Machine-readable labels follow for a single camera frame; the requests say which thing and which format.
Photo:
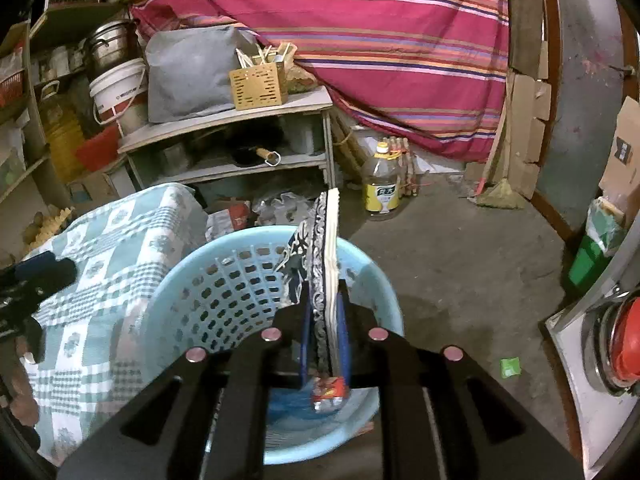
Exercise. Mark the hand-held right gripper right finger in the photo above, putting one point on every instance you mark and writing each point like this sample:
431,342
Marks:
343,340

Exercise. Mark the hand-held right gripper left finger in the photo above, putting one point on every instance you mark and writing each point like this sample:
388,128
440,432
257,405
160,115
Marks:
303,350

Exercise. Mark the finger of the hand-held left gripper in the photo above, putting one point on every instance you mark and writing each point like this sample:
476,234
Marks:
52,271

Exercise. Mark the red snack wrapper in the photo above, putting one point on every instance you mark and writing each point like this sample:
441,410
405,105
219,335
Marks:
330,389

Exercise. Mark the dark patterned pouch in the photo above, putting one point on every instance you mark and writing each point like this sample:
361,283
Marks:
320,270

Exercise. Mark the light blue plastic basket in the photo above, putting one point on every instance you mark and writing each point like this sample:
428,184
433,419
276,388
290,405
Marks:
225,280

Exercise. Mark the person's left hand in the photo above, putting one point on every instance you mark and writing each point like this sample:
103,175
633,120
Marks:
25,392

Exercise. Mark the green checked tablecloth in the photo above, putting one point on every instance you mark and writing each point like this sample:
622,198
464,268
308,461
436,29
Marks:
100,260

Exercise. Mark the yellow egg tray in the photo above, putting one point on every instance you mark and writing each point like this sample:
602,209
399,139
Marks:
52,220

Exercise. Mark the red basin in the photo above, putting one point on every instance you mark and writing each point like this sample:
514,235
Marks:
97,152

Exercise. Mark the yellow oil jug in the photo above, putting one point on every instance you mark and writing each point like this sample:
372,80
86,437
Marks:
62,135

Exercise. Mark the clear plastic bags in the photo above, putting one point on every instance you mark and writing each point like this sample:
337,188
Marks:
280,207

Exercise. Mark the red packet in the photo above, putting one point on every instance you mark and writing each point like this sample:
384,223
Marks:
235,215

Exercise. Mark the curved wooden shelf unit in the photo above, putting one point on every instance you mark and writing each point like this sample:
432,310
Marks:
35,120

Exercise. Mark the clear oil bottle yellow cap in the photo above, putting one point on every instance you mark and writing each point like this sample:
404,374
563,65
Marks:
381,185

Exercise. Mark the green paper scrap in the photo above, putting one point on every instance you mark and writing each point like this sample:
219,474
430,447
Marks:
510,366

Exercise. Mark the bundle of red sticks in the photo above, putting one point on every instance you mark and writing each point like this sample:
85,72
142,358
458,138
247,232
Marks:
405,170

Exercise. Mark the small red basket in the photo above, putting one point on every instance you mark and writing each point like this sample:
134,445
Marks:
10,87

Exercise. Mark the white plastic bucket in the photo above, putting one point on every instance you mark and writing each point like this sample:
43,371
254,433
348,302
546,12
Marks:
117,92

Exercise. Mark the wooden rolling pin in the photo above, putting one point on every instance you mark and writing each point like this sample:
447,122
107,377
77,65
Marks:
265,154

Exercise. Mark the straw broom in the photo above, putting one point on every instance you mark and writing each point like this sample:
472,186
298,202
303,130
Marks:
500,195

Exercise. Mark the white metal appliance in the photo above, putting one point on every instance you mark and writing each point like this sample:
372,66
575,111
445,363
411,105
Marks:
565,360

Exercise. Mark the steel pot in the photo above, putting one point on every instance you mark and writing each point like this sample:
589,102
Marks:
110,47

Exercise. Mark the wooden cabinet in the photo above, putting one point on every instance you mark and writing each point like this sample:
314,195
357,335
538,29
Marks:
302,102

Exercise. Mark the wooden shelf board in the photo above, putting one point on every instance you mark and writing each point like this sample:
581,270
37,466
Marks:
65,22

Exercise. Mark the green box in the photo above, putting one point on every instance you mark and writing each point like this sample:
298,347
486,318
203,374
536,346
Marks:
590,260

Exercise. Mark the yellow utensil holder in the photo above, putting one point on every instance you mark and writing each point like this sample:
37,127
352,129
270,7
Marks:
257,87

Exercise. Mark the red striped blanket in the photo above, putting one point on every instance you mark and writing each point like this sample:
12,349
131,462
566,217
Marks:
350,35

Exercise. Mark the cardboard box dark label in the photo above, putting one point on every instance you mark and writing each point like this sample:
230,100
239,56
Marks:
625,150

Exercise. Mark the cardboard wall panels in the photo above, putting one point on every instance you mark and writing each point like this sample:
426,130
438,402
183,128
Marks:
525,110

